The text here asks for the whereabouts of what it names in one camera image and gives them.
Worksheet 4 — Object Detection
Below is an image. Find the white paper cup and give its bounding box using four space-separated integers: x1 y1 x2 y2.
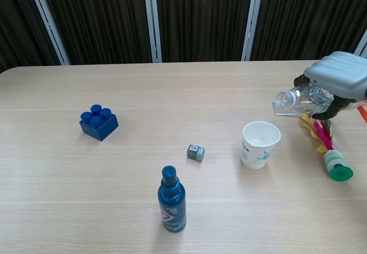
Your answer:
240 121 282 170

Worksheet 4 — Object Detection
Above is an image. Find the blue toy building block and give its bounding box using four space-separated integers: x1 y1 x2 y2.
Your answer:
79 104 119 142

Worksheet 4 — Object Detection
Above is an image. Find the small green jar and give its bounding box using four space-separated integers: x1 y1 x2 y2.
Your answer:
186 144 206 162

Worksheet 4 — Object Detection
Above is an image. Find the blue spray bottle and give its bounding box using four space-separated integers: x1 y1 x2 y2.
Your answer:
157 165 186 233

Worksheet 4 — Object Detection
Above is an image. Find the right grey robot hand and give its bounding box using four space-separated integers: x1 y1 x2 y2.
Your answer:
294 50 367 120

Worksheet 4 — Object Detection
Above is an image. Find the clear badge holder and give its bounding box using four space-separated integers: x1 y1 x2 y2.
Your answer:
272 100 313 117

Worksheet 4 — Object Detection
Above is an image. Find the transparent plastic water bottle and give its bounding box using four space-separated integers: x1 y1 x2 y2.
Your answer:
272 84 335 116

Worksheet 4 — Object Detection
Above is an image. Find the orange lanyard strap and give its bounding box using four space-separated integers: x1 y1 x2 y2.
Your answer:
357 100 367 123

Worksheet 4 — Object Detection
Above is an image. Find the white partition post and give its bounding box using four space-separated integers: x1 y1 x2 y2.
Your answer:
142 0 163 63
241 0 265 62
354 29 367 57
26 0 71 65

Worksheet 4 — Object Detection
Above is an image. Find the colourful feather shuttlecock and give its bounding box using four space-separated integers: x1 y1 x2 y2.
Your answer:
300 115 354 182

